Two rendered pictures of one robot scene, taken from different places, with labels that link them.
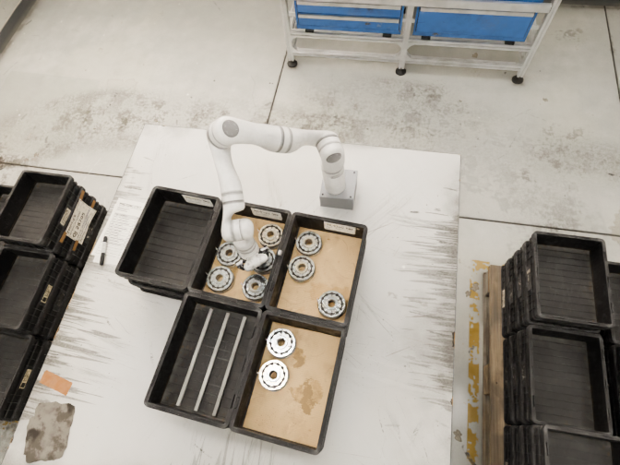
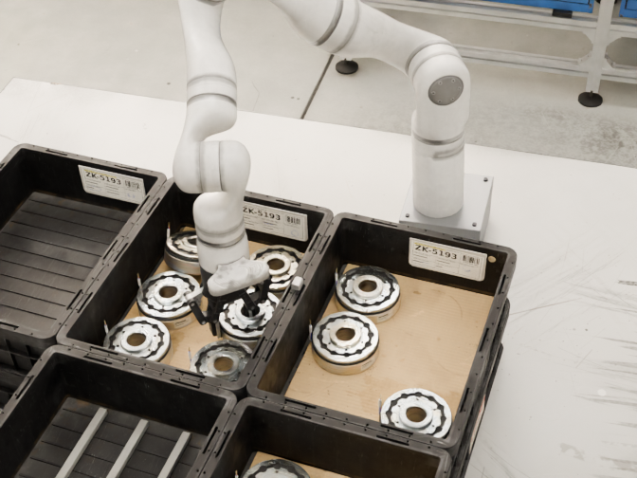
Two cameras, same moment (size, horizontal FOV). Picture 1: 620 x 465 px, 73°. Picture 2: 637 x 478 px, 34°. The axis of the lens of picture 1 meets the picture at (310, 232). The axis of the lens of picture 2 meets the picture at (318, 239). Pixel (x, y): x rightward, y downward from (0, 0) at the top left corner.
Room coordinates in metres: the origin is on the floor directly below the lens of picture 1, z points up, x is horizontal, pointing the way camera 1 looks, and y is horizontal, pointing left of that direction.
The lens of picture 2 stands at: (-0.50, 0.12, 2.06)
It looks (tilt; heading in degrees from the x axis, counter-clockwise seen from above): 43 degrees down; 358
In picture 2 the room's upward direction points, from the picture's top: 2 degrees counter-clockwise
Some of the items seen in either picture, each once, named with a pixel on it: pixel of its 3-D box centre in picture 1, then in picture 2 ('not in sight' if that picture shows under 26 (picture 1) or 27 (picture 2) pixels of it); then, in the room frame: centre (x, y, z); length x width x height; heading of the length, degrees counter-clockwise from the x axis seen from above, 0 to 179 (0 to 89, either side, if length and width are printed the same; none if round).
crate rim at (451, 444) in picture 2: (318, 267); (389, 321); (0.55, -0.01, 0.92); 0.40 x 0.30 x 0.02; 157
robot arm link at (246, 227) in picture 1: (243, 234); (222, 190); (0.62, 0.22, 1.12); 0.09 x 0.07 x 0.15; 88
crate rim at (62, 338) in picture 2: (242, 250); (203, 277); (0.66, 0.27, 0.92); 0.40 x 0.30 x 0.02; 157
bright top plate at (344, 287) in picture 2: (308, 243); (368, 288); (0.67, 0.01, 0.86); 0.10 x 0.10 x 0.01
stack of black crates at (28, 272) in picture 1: (32, 295); not in sight; (0.89, 1.52, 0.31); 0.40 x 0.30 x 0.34; 161
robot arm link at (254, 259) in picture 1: (249, 251); (227, 249); (0.61, 0.22, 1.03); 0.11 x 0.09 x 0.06; 22
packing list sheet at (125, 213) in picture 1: (125, 231); not in sight; (0.96, 0.83, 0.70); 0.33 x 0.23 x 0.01; 161
